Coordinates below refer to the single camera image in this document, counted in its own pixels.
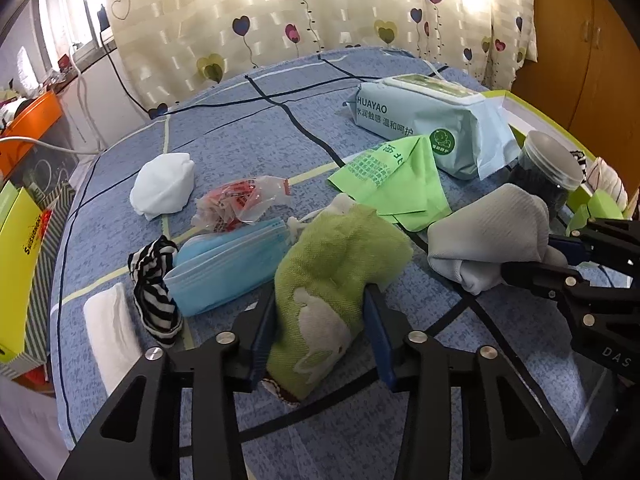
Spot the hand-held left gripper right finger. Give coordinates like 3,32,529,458
364,282,583,480

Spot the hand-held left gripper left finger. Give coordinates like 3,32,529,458
57,290,279,480

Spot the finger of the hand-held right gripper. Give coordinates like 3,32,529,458
500,260,621,346
547,216,640,288

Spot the grey cloth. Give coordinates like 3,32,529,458
426,183,568,295

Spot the green rabbit towel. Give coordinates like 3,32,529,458
260,194,415,406

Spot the green-rimmed white tray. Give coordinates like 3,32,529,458
487,89,640,233

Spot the clear red-printed plastic packet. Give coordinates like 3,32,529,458
191,175,293,233

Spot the white towel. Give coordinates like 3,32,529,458
82,282,151,396

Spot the green plastic bag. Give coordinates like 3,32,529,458
326,135,451,233

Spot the white thin-striped sock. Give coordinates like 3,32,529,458
585,156,628,211

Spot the clear plastic jar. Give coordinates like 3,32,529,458
507,130,586,221

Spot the blue face mask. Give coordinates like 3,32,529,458
164,217,301,317

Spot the white cloth ball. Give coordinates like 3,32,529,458
130,152,196,221

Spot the wooden wardrobe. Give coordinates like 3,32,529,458
510,0,640,151

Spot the wet wipes pack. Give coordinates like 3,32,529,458
344,74,518,181

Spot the blue plaid bedsheet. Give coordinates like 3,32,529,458
50,46,640,480

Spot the striped gift bag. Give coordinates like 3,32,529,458
30,180,90,311

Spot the yellow-green box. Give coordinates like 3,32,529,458
0,180,51,363

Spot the orange box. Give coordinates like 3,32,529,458
0,91,63,176

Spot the heart print curtain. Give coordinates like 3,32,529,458
97,0,538,121

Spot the white cable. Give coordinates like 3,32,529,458
0,52,106,156

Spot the black cable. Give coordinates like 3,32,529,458
97,25,173,116

